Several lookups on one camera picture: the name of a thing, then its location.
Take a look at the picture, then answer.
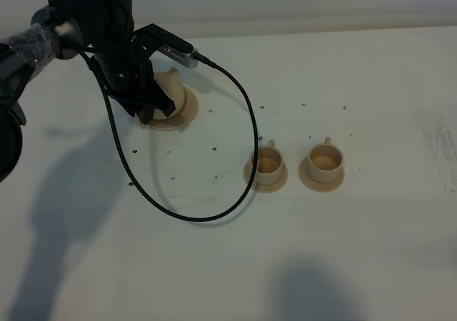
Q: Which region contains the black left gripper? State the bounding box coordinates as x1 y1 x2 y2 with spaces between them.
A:
48 0 194 124

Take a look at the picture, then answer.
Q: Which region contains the beige teapot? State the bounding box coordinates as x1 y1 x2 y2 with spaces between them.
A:
152 68 185 120

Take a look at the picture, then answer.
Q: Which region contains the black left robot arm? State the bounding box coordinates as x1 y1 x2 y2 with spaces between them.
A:
1 0 198 178

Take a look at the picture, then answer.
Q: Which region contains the beige teapot saucer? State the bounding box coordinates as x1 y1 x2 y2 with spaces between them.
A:
133 86 199 131

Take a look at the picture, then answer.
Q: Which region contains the left beige teacup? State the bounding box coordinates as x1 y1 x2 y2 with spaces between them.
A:
251 139 283 185

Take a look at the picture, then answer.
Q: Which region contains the beige teacup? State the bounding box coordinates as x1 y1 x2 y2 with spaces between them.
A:
306 137 344 183
251 139 283 185

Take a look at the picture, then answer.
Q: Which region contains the left cup saucer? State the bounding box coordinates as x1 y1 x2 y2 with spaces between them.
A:
243 162 288 193

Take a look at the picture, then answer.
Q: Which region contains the cup saucer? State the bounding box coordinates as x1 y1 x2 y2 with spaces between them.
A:
243 162 288 193
298 157 345 193

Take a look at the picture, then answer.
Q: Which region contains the right beige teacup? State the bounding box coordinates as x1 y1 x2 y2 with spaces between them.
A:
306 137 344 183

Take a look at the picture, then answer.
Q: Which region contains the right cup saucer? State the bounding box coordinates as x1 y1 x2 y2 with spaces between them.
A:
298 157 345 193

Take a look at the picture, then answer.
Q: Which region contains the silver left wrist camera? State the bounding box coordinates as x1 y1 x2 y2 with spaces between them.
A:
158 44 199 68

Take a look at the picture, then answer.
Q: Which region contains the black braided left cable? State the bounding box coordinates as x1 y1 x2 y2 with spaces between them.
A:
53 21 259 223

